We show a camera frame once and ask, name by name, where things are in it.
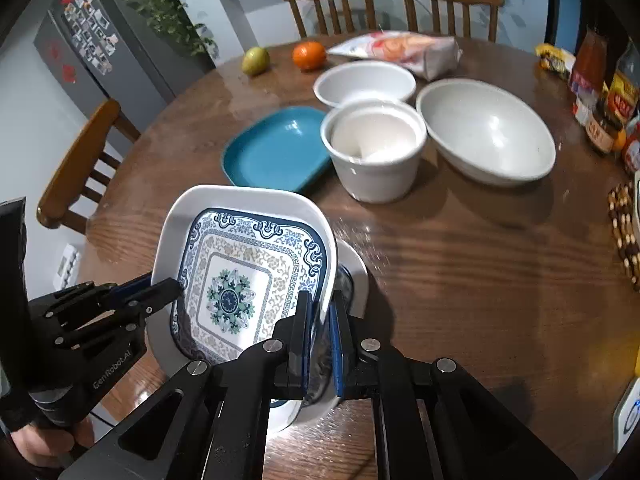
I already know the blue patterned square plate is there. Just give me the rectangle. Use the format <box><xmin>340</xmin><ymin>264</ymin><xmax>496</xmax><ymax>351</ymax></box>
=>
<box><xmin>169</xmin><ymin>208</ymin><xmax>332</xmax><ymax>366</ymax></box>

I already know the yellow snack packet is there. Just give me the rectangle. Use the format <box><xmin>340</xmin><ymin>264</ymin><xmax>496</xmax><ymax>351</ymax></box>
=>
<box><xmin>536</xmin><ymin>44</ymin><xmax>576</xmax><ymax>81</ymax></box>

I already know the white wall outlet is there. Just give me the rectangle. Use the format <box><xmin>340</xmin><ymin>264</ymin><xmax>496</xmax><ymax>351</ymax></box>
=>
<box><xmin>54</xmin><ymin>245</ymin><xmax>82</xmax><ymax>288</ymax></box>

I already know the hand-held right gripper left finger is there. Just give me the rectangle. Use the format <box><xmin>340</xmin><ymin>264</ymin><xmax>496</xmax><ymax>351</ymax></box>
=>
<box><xmin>60</xmin><ymin>290</ymin><xmax>321</xmax><ymax>480</ymax></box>

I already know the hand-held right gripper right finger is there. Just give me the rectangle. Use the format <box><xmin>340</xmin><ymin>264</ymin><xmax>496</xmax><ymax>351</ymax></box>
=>
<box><xmin>330</xmin><ymin>290</ymin><xmax>578</xmax><ymax>480</ymax></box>

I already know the blue plate white rim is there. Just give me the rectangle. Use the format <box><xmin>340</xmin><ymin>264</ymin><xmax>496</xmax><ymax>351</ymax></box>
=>
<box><xmin>145</xmin><ymin>185</ymin><xmax>335</xmax><ymax>386</ymax></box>

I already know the brown lid sauce jar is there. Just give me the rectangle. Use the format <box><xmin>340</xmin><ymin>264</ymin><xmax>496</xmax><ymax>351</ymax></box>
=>
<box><xmin>585</xmin><ymin>100</ymin><xmax>626</xmax><ymax>155</ymax></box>

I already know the white and red snack bag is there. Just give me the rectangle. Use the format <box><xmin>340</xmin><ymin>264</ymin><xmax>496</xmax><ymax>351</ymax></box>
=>
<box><xmin>327</xmin><ymin>31</ymin><xmax>463</xmax><ymax>81</ymax></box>

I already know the wooden bead trivet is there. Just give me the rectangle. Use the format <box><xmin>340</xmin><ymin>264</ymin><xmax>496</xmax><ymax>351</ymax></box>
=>
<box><xmin>608</xmin><ymin>180</ymin><xmax>640</xmax><ymax>292</ymax></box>

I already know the white cylindrical pot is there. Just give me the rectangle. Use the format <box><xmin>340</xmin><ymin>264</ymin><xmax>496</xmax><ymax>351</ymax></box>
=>
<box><xmin>320</xmin><ymin>101</ymin><xmax>428</xmax><ymax>204</ymax></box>

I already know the green leafy plant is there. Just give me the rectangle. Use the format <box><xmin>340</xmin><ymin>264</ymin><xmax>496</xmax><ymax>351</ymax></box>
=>
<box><xmin>95</xmin><ymin>0</ymin><xmax>221</xmax><ymax>58</ymax></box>

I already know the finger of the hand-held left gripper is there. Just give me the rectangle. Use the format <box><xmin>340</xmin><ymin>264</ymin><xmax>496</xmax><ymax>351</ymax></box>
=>
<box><xmin>30</xmin><ymin>272</ymin><xmax>154</xmax><ymax>322</ymax></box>
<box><xmin>50</xmin><ymin>278</ymin><xmax>184</xmax><ymax>356</ymax></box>

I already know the large white bowl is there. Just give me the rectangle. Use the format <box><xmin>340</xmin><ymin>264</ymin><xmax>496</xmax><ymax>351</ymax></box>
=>
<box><xmin>416</xmin><ymin>79</ymin><xmax>557</xmax><ymax>184</ymax></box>

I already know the orange mandarin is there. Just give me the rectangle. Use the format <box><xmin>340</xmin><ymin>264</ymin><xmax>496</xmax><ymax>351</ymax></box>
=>
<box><xmin>292</xmin><ymin>41</ymin><xmax>327</xmax><ymax>71</ymax></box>

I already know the small red label bottle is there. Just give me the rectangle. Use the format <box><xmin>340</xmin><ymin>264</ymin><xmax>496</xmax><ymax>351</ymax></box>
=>
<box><xmin>572</xmin><ymin>92</ymin><xmax>593</xmax><ymax>126</ymax></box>

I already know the cluster of fridge magnets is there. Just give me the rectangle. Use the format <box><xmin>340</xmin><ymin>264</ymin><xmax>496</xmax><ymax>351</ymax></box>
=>
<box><xmin>60</xmin><ymin>0</ymin><xmax>121</xmax><ymax>76</ymax></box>

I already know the yellow label oil bottle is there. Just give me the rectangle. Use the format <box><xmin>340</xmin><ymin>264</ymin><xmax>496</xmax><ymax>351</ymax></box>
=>
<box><xmin>607</xmin><ymin>40</ymin><xmax>640</xmax><ymax>121</ymax></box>

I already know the small white bowl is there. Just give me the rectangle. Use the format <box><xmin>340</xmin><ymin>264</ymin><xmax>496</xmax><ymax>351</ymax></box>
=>
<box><xmin>313</xmin><ymin>60</ymin><xmax>417</xmax><ymax>110</ymax></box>

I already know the white device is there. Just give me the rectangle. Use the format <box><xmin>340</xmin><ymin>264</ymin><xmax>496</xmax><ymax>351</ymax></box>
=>
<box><xmin>612</xmin><ymin>377</ymin><xmax>640</xmax><ymax>453</ymax></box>

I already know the grey refrigerator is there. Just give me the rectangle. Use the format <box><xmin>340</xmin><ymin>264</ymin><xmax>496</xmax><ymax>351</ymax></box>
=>
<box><xmin>32</xmin><ymin>0</ymin><xmax>216</xmax><ymax>133</ymax></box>

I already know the white round dish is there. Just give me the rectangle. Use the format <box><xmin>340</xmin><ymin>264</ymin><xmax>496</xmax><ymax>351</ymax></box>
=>
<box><xmin>267</xmin><ymin>240</ymin><xmax>371</xmax><ymax>433</ymax></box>

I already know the person's left hand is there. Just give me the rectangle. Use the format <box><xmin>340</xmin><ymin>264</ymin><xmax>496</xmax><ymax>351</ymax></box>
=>
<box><xmin>10</xmin><ymin>417</ymin><xmax>96</xmax><ymax>468</ymax></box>

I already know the red label jar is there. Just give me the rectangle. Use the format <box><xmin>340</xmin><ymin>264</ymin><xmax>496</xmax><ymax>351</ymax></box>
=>
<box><xmin>622</xmin><ymin>130</ymin><xmax>640</xmax><ymax>176</ymax></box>

